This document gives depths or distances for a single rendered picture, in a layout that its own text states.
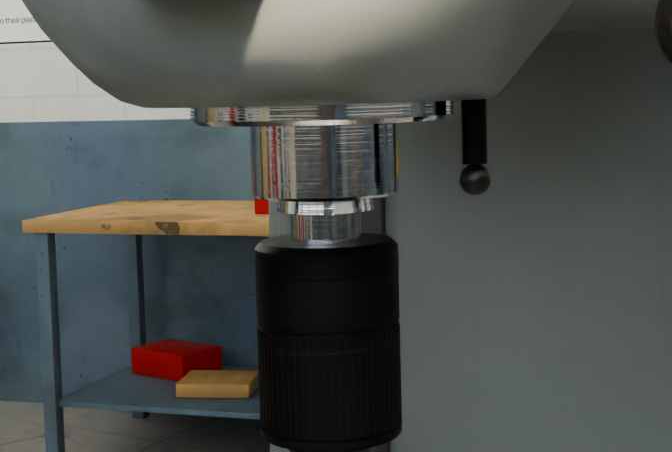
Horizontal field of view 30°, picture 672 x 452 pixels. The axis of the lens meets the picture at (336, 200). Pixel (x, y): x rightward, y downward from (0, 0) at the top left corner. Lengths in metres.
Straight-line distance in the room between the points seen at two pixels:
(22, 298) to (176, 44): 5.20
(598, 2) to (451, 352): 0.35
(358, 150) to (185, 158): 4.69
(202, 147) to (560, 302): 4.31
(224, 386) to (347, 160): 4.10
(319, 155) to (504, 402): 0.43
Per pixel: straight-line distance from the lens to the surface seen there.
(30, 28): 5.42
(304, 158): 0.39
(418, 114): 0.38
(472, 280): 0.78
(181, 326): 5.18
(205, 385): 4.49
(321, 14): 0.32
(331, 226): 0.40
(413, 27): 0.32
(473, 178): 0.39
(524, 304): 0.78
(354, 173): 0.39
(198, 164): 5.05
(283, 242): 0.41
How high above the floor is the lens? 1.32
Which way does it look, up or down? 5 degrees down
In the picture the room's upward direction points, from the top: 2 degrees counter-clockwise
